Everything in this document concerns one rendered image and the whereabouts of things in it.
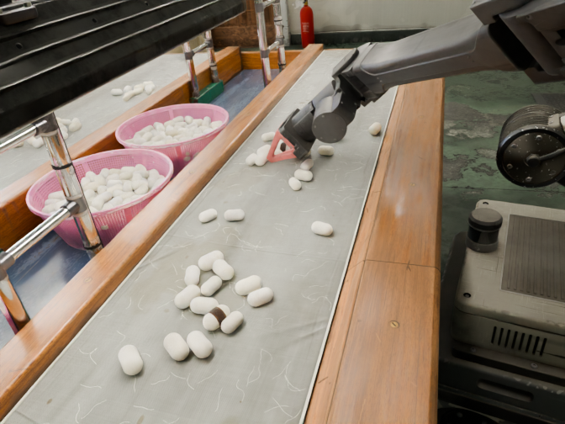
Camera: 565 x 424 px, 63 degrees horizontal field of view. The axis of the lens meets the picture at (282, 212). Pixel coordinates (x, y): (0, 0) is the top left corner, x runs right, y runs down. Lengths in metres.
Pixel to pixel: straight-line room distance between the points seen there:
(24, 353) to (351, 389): 0.36
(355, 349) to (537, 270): 0.68
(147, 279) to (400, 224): 0.37
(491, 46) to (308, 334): 0.36
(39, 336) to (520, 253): 0.95
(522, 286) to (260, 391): 0.69
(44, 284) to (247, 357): 0.44
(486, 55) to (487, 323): 0.62
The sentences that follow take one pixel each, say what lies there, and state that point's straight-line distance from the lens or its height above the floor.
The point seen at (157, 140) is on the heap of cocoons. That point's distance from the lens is 1.14.
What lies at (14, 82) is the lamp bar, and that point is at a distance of 0.37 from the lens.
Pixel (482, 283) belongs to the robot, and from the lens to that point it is 1.05.
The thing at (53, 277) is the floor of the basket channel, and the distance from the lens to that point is 0.88.
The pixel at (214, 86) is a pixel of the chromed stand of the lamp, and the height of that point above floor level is 0.71.
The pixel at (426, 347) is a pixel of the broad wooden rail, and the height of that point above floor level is 0.76.
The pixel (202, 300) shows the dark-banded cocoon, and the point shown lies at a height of 0.76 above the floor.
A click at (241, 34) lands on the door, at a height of 0.15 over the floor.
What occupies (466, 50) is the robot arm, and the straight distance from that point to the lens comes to 0.55.
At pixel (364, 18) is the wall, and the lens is 5.26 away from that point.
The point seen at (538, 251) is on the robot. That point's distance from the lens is 1.17.
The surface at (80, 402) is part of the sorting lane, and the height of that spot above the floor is 0.74.
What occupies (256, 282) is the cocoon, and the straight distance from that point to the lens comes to 0.60.
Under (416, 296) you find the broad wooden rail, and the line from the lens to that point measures 0.56.
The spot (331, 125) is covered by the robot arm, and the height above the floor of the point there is 0.86.
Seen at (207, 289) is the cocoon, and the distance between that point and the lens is 0.61.
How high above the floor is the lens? 1.14
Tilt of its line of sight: 32 degrees down
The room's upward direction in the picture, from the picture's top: 6 degrees counter-clockwise
